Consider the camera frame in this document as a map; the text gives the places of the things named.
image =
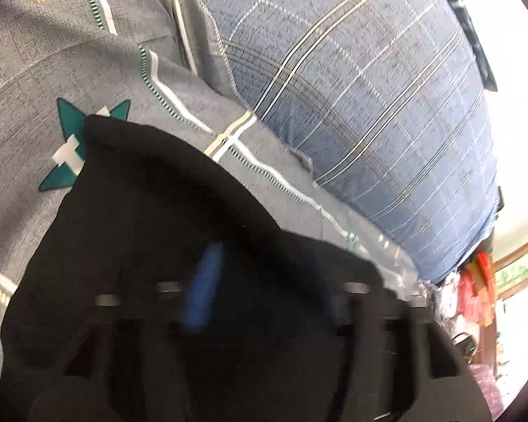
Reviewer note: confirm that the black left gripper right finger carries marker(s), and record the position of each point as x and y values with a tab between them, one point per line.
391	353

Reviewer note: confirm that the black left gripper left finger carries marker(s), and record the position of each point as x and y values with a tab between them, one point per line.
160	352

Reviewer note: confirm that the black pants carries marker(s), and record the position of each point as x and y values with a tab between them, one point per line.
144	208

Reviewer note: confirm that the red clothes pile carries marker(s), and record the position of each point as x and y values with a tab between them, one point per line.
477	291

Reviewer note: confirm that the blue plaid pillow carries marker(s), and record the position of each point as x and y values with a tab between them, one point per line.
385	98

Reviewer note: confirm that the grey patterned bed sheet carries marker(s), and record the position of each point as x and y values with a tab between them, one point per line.
153	62

